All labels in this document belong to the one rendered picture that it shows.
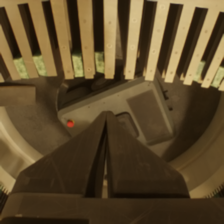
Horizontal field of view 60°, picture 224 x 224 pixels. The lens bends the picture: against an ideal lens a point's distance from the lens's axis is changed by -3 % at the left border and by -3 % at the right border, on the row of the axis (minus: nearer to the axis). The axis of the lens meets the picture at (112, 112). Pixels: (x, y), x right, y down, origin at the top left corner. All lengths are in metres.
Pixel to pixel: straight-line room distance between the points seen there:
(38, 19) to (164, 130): 1.16
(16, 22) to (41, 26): 0.02
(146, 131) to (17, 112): 1.01
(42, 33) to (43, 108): 1.41
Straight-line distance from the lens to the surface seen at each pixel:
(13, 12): 0.23
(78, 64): 0.22
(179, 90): 1.52
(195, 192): 1.65
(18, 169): 1.80
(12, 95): 1.53
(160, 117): 1.24
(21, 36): 0.24
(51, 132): 1.75
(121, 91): 1.11
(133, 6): 0.20
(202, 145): 1.82
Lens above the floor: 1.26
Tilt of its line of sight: 55 degrees down
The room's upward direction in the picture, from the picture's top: 179 degrees counter-clockwise
